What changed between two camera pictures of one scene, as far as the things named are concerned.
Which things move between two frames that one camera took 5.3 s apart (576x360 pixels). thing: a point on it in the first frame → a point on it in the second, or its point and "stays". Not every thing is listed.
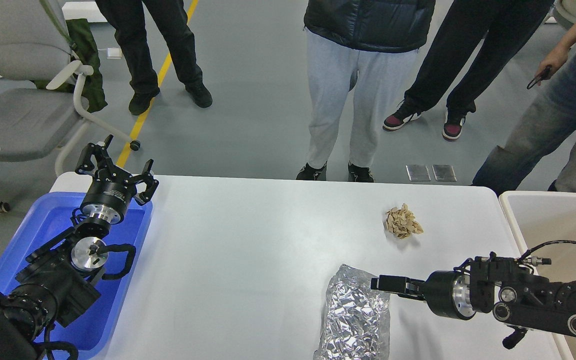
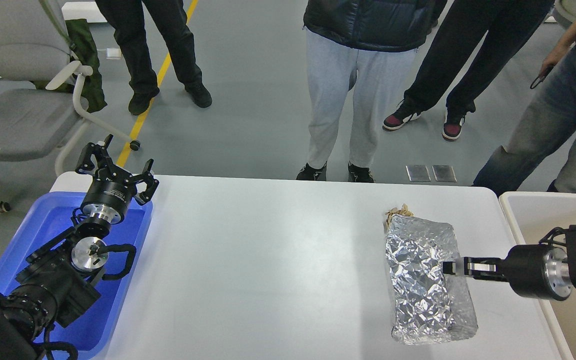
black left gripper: [109, 197] stays
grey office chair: [26, 104] stays
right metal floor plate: [444, 172] stays
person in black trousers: [127, 18] stays
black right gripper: [447, 293] → [537, 271]
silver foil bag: [356, 319] → [428, 307]
